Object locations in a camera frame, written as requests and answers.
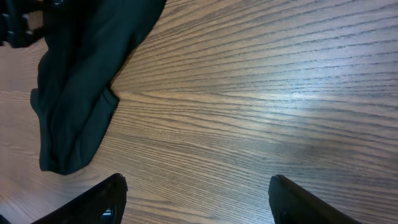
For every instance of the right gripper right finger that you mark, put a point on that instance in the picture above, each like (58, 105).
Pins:
(292, 204)

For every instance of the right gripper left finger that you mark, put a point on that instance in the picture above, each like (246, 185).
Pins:
(102, 204)

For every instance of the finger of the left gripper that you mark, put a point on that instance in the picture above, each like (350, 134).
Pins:
(14, 22)

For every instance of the black knit garment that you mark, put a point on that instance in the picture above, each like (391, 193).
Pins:
(73, 99)

